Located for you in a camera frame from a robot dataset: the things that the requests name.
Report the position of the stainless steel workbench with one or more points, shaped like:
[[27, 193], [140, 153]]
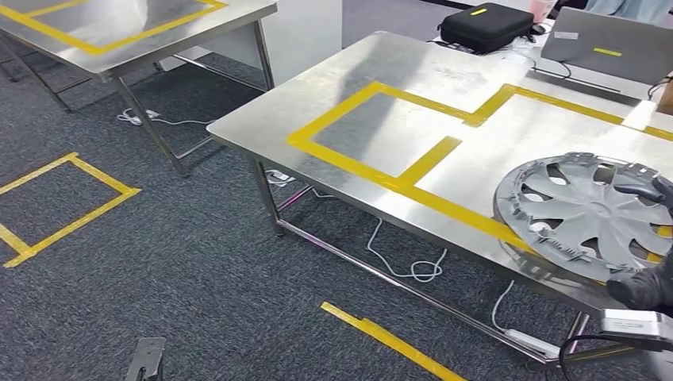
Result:
[[158, 31], [394, 68]]

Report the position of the brown cardboard box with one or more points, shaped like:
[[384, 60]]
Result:
[[666, 97]]

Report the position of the grey plastic wheel hubcap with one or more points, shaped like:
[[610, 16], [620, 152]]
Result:
[[583, 210]]

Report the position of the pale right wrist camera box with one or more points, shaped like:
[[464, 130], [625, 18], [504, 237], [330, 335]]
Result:
[[636, 321]]

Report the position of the pink cup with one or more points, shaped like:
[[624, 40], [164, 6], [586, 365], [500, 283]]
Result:
[[541, 9]]

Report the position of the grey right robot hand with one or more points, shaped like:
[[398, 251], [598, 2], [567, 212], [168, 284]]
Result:
[[646, 292]]

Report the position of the yellow floor tape strip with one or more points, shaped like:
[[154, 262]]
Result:
[[394, 343]]

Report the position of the person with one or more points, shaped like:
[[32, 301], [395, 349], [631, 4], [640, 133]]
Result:
[[631, 8]]

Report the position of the black zip case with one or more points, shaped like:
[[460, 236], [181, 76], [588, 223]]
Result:
[[486, 26]]

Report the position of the white power strip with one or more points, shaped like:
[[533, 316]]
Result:
[[533, 344]]

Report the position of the white desk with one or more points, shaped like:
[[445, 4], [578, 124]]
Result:
[[536, 50]]

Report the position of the black computer mouse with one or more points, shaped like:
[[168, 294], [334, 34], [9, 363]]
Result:
[[539, 29]]

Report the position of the grey laptop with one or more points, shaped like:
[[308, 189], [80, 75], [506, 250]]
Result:
[[604, 42]]

